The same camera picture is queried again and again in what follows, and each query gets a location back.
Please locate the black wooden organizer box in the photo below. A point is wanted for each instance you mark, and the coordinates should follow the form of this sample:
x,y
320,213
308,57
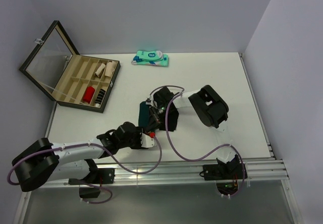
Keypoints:
x,y
57,68

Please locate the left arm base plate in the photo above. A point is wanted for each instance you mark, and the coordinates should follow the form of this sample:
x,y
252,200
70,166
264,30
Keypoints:
x,y
99,177

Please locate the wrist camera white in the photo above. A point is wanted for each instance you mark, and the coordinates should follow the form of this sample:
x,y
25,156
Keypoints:
x,y
149,101
147,140

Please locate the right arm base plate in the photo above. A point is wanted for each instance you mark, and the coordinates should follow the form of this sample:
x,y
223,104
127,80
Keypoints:
x,y
214,172

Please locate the dark green patterned sock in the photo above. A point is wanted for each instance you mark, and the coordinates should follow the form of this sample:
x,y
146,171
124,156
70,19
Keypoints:
x,y
144,119

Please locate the mint green folded socks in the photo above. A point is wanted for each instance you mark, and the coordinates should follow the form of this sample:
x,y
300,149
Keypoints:
x,y
151,58

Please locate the beige rolled sock left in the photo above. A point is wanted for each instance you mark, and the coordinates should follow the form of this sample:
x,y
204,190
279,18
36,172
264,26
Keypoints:
x,y
98,73

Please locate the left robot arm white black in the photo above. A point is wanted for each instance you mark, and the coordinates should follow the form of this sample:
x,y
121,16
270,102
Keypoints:
x,y
44,161

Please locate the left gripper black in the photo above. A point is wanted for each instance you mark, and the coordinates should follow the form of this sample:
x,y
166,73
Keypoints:
x,y
138,131

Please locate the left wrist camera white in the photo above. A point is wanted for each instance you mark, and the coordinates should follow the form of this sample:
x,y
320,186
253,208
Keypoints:
x,y
147,140

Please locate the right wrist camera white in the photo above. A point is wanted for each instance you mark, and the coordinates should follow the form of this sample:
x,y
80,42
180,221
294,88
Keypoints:
x,y
149,101

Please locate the beige rolled sock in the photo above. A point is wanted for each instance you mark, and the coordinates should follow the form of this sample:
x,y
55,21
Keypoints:
x,y
98,73
110,67

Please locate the red rolled sock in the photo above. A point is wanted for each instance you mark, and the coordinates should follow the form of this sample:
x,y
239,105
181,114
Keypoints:
x,y
88,94

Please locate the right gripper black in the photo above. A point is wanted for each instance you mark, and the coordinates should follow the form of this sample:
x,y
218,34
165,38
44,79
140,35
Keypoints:
x,y
154,123

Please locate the black white striped rolled sock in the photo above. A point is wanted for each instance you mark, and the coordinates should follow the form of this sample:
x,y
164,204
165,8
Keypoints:
x,y
99,98

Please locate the beige rolled sock right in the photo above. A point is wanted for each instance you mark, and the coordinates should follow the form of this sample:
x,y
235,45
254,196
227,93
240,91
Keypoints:
x,y
110,67

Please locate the aluminium frame rail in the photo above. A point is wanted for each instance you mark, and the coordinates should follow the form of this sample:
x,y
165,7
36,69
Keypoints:
x,y
179,172

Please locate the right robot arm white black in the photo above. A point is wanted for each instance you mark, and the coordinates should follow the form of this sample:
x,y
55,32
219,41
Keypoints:
x,y
212,110

